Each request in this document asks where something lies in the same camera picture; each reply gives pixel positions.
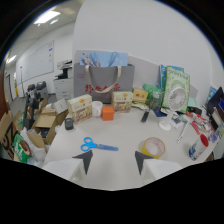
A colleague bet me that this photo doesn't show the orange cube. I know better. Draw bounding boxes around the orange cube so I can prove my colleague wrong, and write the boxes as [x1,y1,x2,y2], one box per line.
[101,105,115,122]

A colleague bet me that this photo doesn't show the yellow tape roll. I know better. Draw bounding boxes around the yellow tape roll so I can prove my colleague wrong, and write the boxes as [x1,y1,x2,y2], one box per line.
[141,136,166,160]

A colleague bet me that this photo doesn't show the blue scissors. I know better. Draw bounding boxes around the blue scissors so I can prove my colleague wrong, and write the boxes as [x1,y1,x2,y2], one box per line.
[80,136,119,153]

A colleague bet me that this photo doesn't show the small black clock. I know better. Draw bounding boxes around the small black clock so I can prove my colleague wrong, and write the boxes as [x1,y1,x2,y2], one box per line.
[64,117,75,131]

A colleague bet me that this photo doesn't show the red lidded printed cup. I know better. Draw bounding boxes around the red lidded printed cup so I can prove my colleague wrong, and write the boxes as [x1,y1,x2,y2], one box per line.
[188,133,210,162]

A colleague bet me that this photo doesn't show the open cardboard box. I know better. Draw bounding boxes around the open cardboard box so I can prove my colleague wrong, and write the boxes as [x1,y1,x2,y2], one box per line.
[31,107,69,146]

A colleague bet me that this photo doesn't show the green snack packet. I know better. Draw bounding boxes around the green snack packet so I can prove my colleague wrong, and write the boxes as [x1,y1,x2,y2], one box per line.
[13,132,33,164]

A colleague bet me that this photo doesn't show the black remote control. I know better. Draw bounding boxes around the black remote control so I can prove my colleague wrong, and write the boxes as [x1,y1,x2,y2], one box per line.
[140,110,150,123]

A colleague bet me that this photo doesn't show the large cream tea box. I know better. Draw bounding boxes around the large cream tea box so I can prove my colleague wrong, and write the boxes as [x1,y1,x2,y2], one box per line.
[66,93,94,125]

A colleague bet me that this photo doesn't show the small grey box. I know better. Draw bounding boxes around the small grey box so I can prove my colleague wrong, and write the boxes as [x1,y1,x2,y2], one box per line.
[52,98,70,115]

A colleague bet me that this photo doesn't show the white mug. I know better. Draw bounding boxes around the white mug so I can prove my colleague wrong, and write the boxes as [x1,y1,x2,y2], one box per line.
[91,100,104,118]

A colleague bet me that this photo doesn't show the small white desk fan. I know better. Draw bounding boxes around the small white desk fan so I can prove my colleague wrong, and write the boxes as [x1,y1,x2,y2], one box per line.
[158,86,187,132]

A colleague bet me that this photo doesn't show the clear plastic bottle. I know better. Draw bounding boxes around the clear plastic bottle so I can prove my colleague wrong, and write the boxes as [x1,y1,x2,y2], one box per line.
[149,90,163,111]

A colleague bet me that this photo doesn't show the brown printed cardboard box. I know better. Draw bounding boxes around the brown printed cardboard box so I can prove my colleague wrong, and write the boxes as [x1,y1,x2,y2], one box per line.
[0,110,23,160]

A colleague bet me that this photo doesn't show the yellow box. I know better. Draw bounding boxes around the yellow box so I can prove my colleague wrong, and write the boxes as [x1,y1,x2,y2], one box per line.
[132,88,149,104]

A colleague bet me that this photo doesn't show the small cream tea box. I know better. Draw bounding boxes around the small cream tea box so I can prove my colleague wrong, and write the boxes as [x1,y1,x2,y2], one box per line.
[111,91,134,114]

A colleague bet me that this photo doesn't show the green plastic bag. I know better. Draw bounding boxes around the green plastic bag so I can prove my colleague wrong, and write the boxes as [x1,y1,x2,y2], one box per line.
[142,83,165,101]

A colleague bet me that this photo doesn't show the green patterned book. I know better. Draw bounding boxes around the green patterned book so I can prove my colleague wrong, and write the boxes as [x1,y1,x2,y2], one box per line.
[161,65,191,115]

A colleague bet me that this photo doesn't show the black monitor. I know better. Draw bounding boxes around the black monitor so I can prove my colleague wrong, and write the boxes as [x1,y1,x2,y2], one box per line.
[206,86,224,126]

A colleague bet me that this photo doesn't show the grey tote bag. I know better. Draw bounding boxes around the grey tote bag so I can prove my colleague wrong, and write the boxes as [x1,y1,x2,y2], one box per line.
[73,62,136,104]

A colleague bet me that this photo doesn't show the white office printer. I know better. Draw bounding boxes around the white office printer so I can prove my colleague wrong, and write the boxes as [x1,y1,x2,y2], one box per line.
[54,59,73,80]

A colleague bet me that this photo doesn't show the wall whiteboard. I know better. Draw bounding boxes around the wall whiteboard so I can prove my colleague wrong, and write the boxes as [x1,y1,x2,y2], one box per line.
[15,40,55,85]

